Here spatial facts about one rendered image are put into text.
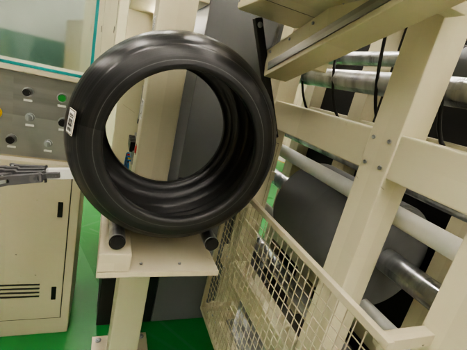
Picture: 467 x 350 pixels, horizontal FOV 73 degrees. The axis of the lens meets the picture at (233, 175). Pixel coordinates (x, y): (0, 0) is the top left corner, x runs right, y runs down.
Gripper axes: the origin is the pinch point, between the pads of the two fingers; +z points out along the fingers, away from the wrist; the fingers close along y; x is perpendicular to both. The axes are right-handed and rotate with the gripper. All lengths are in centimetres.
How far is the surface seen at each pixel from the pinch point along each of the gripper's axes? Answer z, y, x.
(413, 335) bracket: 71, -60, 16
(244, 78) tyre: 47, -13, -30
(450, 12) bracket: 83, -37, -48
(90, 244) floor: -4, 136, 104
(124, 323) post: 16, 26, 80
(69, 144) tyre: 3.8, -9.5, -10.8
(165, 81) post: 31.6, 24.6, -25.7
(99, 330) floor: 4, 51, 106
